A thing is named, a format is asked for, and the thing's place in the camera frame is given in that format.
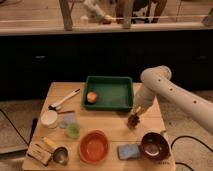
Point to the orange plastic bowl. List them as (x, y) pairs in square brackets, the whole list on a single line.
[(93, 147)]

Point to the white round cup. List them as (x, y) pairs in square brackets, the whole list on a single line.
[(49, 119)]

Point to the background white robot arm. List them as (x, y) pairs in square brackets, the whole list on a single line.
[(96, 14)]

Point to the metal measuring cup yellow handle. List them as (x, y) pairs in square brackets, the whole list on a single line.
[(60, 153)]

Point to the light blue cloth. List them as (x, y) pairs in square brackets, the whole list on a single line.
[(68, 118)]

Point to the green translucent cup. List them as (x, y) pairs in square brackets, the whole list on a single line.
[(72, 130)]

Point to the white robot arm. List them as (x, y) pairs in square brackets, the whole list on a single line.
[(156, 80)]

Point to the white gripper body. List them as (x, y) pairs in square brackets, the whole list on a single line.
[(138, 109)]

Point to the orange fruit in tray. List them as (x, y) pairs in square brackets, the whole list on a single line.
[(91, 97)]

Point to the dark purple grape bunch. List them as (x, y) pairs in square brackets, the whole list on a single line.
[(133, 121)]

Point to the green plastic tray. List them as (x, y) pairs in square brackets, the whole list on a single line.
[(114, 93)]

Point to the dark maroon bowl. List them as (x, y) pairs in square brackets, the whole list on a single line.
[(154, 146)]

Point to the wooden block holder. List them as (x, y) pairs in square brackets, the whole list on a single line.
[(38, 153)]

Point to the blue sponge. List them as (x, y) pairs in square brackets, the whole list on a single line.
[(128, 151)]

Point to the white handled brush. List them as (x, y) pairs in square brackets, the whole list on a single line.
[(57, 105)]

